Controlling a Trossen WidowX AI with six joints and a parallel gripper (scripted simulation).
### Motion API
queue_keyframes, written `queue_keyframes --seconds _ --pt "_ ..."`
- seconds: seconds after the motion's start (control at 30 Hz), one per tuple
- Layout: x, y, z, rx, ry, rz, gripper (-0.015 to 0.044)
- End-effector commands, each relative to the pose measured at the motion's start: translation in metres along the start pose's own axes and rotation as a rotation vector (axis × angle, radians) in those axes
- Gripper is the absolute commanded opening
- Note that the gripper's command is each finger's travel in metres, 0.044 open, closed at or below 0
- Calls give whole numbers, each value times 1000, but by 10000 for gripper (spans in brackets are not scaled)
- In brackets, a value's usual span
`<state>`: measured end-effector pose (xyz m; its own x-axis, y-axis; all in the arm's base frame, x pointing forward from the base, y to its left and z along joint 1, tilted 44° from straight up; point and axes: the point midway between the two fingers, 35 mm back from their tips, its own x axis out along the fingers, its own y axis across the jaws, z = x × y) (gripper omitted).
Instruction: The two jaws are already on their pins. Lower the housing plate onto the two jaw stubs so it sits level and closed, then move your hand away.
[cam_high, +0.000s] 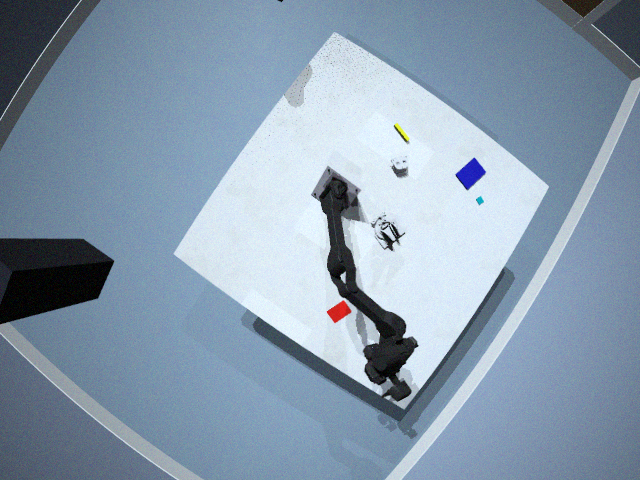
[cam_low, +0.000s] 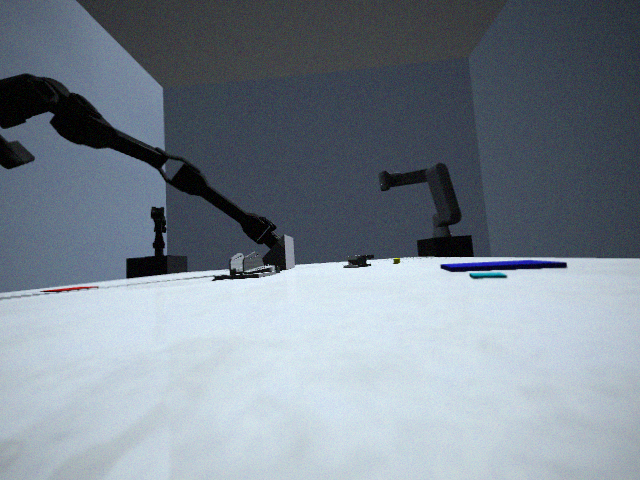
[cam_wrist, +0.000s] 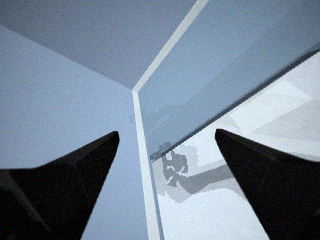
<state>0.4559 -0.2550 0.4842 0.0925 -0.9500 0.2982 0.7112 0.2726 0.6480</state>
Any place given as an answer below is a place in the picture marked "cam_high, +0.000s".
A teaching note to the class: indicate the blue flat plate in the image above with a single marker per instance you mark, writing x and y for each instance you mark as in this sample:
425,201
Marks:
470,173

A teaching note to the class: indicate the red flat rectangular plate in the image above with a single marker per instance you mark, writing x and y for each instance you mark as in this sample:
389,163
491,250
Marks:
339,311

